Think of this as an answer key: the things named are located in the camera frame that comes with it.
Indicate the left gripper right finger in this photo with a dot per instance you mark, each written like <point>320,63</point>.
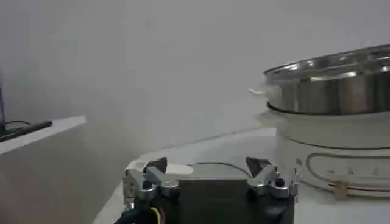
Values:
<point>268,179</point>

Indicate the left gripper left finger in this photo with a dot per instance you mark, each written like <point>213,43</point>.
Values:
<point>158,179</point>

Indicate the white electric steamer pot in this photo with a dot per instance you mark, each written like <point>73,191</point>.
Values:
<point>335,131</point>

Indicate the steel steamer basket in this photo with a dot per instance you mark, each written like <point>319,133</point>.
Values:
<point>335,91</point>

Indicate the white side table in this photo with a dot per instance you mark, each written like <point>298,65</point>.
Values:
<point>45,134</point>

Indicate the flat black keyboard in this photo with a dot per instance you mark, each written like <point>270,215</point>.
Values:
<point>27,128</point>

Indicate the dark laptop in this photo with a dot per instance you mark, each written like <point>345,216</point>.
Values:
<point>1,112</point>

